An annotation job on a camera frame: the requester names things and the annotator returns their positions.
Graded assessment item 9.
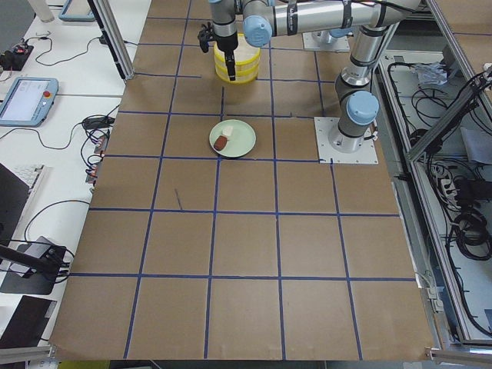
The aluminium frame post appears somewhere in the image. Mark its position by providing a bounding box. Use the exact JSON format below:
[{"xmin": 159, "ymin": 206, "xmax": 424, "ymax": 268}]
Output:
[{"xmin": 88, "ymin": 0, "xmax": 135, "ymax": 81}]

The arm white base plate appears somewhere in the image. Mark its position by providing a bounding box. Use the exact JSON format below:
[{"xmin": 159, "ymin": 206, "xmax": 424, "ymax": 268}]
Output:
[
  {"xmin": 314, "ymin": 117, "xmax": 378, "ymax": 165},
  {"xmin": 302, "ymin": 30, "xmax": 357, "ymax": 53}
]

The yellow steamer layer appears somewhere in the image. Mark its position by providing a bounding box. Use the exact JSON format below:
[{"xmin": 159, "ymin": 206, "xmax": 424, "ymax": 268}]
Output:
[
  {"xmin": 214, "ymin": 33, "xmax": 261, "ymax": 71},
  {"xmin": 215, "ymin": 65, "xmax": 259, "ymax": 85}
]

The white steamed bun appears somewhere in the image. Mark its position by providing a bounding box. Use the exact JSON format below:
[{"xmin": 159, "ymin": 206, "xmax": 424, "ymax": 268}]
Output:
[{"xmin": 221, "ymin": 126, "xmax": 234, "ymax": 139}]

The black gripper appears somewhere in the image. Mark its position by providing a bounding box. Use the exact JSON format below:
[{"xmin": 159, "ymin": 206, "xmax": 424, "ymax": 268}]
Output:
[{"xmin": 198, "ymin": 22, "xmax": 238, "ymax": 81}]

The crumpled white paper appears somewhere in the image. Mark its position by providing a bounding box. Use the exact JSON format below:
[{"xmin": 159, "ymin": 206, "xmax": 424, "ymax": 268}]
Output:
[{"xmin": 412, "ymin": 62, "xmax": 447, "ymax": 85}]

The black power adapter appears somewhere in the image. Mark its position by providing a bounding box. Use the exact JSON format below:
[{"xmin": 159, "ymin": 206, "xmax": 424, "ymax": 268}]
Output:
[{"xmin": 82, "ymin": 116, "xmax": 115, "ymax": 130}]

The black camera stand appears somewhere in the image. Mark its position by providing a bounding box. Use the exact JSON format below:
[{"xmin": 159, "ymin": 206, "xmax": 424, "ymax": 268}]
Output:
[{"xmin": 1, "ymin": 237, "xmax": 71, "ymax": 295}]

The small electronics board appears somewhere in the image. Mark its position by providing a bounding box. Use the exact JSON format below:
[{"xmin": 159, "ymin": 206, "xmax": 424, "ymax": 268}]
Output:
[{"xmin": 12, "ymin": 44, "xmax": 34, "ymax": 57}]

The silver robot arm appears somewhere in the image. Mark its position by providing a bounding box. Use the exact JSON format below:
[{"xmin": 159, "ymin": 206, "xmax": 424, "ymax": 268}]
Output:
[
  {"xmin": 198, "ymin": 1, "xmax": 420, "ymax": 154},
  {"xmin": 312, "ymin": 30, "xmax": 354, "ymax": 52}
]

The brown bun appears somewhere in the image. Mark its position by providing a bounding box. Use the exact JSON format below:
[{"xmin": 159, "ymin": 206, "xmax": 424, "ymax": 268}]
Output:
[{"xmin": 213, "ymin": 135, "xmax": 228, "ymax": 151}]

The white keyboard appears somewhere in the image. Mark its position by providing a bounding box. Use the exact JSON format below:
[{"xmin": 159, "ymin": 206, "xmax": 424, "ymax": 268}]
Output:
[{"xmin": 12, "ymin": 164, "xmax": 51, "ymax": 196}]

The light green plate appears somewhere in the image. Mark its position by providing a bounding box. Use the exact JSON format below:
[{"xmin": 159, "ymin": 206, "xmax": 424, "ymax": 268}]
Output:
[{"xmin": 209, "ymin": 119, "xmax": 257, "ymax": 158}]

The black cable bundle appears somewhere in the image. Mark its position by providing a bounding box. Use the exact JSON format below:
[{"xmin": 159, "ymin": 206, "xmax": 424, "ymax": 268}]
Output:
[{"xmin": 445, "ymin": 209, "xmax": 492, "ymax": 262}]

